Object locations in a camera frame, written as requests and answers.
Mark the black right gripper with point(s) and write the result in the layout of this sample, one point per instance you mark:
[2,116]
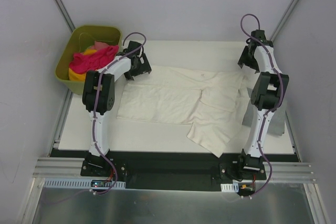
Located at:
[247,60]

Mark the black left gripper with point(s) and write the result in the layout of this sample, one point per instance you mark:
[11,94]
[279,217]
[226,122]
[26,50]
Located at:
[140,67]

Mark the white t shirt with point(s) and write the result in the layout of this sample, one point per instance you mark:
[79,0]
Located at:
[212,103]

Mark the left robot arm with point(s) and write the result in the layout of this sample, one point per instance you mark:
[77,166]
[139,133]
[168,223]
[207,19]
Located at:
[99,91]

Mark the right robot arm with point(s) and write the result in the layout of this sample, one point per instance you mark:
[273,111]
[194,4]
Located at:
[268,92]

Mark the salmon t shirt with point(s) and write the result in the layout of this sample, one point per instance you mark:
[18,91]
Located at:
[98,45]

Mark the pink t shirt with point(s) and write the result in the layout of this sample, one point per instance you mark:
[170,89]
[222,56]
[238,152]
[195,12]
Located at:
[82,63]

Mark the yellow t shirt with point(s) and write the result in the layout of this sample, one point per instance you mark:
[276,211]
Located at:
[73,76]

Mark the olive green plastic bin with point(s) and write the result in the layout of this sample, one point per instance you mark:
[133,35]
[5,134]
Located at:
[81,39]

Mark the grey folded t shirt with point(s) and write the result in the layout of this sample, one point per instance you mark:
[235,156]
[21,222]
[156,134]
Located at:
[277,123]

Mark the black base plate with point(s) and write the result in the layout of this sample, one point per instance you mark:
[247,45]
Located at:
[164,171]

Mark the aluminium front rail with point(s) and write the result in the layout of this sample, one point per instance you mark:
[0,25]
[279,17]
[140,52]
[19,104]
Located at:
[282,172]

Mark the white right cable duct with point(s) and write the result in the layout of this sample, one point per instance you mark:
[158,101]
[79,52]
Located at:
[230,188]

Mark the white cable duct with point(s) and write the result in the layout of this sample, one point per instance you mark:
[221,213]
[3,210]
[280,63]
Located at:
[67,183]
[230,188]

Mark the white left cable duct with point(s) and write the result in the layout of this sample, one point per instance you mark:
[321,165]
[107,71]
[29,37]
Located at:
[67,183]

